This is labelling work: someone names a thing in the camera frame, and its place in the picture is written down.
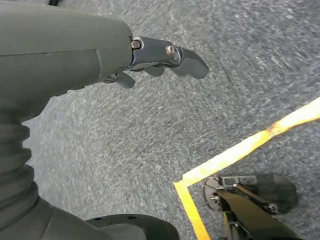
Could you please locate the robot grey left hand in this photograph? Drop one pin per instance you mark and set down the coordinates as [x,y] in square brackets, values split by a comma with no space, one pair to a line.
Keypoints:
[62,46]

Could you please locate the yellow floor tape rectangle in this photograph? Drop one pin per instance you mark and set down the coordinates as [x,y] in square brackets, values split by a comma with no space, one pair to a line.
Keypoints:
[240,149]

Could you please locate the robot black left foot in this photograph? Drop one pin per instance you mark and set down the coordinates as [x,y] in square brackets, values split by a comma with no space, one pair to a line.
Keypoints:
[250,215]

